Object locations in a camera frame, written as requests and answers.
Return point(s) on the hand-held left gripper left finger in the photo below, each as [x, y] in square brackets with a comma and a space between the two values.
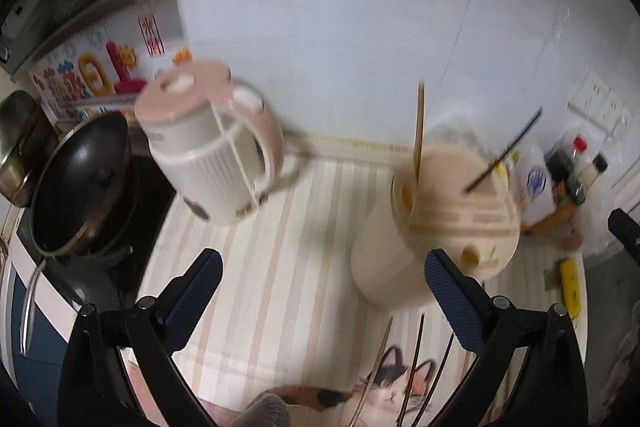
[195, 297]

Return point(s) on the grey fuzzy cloth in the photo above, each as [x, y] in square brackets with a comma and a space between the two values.
[265, 412]

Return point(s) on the orange packet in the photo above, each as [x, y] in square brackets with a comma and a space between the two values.
[562, 214]

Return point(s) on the light wooden chopstick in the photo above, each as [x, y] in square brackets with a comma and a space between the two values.
[419, 132]
[378, 359]

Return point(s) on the blue cabinet front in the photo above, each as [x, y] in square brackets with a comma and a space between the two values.
[45, 357]

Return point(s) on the colourful wall sticker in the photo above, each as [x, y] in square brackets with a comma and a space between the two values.
[95, 72]

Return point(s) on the pink and white electric kettle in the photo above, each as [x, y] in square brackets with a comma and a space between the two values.
[200, 147]

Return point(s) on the yellow plastic kitchen tool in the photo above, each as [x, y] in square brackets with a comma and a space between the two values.
[570, 287]

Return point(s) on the white wall socket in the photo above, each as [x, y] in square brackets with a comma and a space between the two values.
[600, 102]

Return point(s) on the brown chopstick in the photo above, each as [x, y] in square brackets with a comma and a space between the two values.
[442, 367]

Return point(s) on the steel pot with lid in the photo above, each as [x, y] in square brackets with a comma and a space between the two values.
[20, 147]

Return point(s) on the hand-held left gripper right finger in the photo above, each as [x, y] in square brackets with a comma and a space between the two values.
[450, 297]

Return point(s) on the dark chopstick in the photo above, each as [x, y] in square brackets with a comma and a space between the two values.
[419, 347]
[505, 152]

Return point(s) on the dark sauce bottle red cap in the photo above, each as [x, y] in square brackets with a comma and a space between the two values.
[565, 162]

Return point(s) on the sauce bottle black cap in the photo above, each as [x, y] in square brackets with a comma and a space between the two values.
[590, 177]

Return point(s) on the translucent white plastic jug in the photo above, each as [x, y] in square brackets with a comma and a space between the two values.
[535, 187]

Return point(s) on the beige chopstick holder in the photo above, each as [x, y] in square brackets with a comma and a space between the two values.
[390, 257]

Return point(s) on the black wok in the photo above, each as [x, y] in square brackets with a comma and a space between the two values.
[80, 182]

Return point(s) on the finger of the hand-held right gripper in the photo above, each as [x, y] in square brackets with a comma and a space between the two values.
[625, 232]

